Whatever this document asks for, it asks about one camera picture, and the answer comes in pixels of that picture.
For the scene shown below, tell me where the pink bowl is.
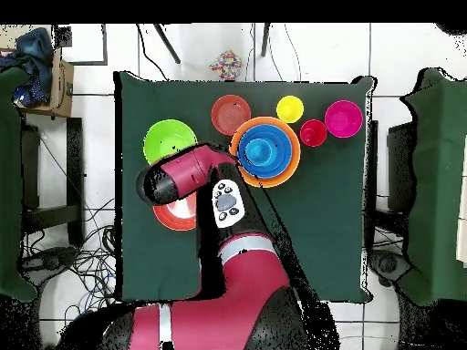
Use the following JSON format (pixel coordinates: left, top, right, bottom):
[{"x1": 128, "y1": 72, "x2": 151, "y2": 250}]
[{"x1": 324, "y1": 99, "x2": 365, "y2": 139}]

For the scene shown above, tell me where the black stool frame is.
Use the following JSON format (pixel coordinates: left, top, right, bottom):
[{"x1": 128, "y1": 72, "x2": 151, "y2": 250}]
[{"x1": 20, "y1": 117, "x2": 86, "y2": 248}]

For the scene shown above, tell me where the large orange bowl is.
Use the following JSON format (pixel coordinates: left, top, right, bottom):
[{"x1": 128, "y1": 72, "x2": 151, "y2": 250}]
[{"x1": 228, "y1": 116, "x2": 302, "y2": 190}]

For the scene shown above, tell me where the blue cup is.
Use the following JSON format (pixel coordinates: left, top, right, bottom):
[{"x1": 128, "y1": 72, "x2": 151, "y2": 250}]
[{"x1": 244, "y1": 138, "x2": 274, "y2": 166}]

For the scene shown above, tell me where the wide red bowl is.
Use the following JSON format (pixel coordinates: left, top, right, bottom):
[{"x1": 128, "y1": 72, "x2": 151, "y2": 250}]
[{"x1": 152, "y1": 192, "x2": 199, "y2": 232}]

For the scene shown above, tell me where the small red bowl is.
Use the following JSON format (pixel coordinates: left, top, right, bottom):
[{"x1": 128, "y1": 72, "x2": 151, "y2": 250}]
[{"x1": 210, "y1": 94, "x2": 252, "y2": 137}]

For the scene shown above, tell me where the blue cloth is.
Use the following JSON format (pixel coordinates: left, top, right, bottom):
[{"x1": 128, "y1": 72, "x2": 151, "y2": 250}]
[{"x1": 0, "y1": 27, "x2": 55, "y2": 107}]

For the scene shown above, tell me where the yellow cup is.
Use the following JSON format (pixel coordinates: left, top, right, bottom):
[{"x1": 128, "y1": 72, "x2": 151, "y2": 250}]
[{"x1": 275, "y1": 95, "x2": 305, "y2": 124}]

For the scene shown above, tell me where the black floor frame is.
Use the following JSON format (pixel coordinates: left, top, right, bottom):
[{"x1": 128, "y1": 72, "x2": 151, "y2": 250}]
[{"x1": 54, "y1": 23, "x2": 109, "y2": 67}]

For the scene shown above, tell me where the colourful patterned box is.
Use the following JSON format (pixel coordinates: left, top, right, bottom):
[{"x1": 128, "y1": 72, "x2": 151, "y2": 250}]
[{"x1": 209, "y1": 49, "x2": 244, "y2": 81}]

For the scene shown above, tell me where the dark green tablecloth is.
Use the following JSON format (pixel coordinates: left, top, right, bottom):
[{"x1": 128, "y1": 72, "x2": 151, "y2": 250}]
[{"x1": 114, "y1": 70, "x2": 377, "y2": 304}]

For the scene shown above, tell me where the cardboard box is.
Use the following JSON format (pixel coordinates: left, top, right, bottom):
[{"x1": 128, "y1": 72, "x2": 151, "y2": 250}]
[{"x1": 17, "y1": 48, "x2": 75, "y2": 118}]

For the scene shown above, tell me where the green cloth covered table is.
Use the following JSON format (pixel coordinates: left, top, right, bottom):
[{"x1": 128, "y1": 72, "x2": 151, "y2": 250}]
[
  {"x1": 0, "y1": 67, "x2": 38, "y2": 303},
  {"x1": 395, "y1": 67, "x2": 467, "y2": 307}
]

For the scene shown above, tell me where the tangle of cables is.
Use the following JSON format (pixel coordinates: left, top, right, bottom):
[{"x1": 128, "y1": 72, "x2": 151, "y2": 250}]
[{"x1": 19, "y1": 198, "x2": 121, "y2": 329}]

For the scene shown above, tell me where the small blue bowl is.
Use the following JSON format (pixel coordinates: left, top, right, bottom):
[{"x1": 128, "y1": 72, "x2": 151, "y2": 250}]
[{"x1": 241, "y1": 129, "x2": 288, "y2": 175}]

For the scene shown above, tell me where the red cup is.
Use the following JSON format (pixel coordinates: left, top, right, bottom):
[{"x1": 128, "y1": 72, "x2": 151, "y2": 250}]
[{"x1": 299, "y1": 118, "x2": 328, "y2": 148}]

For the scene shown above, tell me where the large blue bowl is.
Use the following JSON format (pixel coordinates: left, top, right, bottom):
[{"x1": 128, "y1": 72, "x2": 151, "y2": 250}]
[{"x1": 236, "y1": 124, "x2": 294, "y2": 180}]

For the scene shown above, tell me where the black tripod leg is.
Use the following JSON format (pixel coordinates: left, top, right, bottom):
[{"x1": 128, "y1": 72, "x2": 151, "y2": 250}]
[
  {"x1": 152, "y1": 23, "x2": 182, "y2": 66},
  {"x1": 260, "y1": 23, "x2": 272, "y2": 58}
]

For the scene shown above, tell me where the green bowl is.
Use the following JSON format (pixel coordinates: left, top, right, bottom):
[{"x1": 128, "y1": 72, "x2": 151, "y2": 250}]
[{"x1": 142, "y1": 118, "x2": 199, "y2": 166}]

